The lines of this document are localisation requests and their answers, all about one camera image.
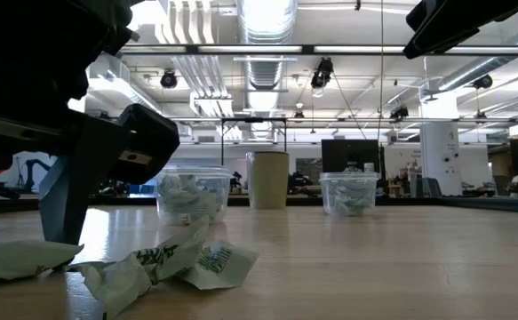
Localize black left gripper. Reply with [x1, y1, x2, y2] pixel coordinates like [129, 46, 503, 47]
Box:
[0, 52, 180, 244]

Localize white building column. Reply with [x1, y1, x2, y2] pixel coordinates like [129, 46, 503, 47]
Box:
[419, 88, 463, 196]

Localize overhead crossbar with light strips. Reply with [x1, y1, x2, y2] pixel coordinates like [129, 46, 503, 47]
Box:
[118, 43, 518, 56]

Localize clear plastic container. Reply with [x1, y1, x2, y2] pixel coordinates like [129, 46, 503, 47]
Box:
[319, 172, 380, 218]
[153, 163, 234, 227]

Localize tan wooden cabinet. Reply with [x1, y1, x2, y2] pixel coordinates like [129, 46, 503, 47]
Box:
[488, 145, 513, 199]

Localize black monitor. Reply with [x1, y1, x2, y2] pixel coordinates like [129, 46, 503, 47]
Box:
[320, 139, 382, 174]

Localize tan paper cup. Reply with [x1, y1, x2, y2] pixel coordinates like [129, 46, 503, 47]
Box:
[245, 150, 291, 211]

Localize thin hanging cable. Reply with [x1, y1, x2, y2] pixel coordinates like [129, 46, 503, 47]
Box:
[377, 0, 387, 142]

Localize black overhead camera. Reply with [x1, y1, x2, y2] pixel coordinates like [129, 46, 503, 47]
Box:
[310, 56, 335, 90]

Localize silver ventilation duct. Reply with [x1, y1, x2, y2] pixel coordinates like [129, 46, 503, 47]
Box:
[235, 0, 299, 142]

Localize black background rig frame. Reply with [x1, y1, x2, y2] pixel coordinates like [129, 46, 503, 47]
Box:
[219, 116, 289, 166]

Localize black aluminium table frame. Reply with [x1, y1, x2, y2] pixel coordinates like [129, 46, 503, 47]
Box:
[0, 193, 518, 215]

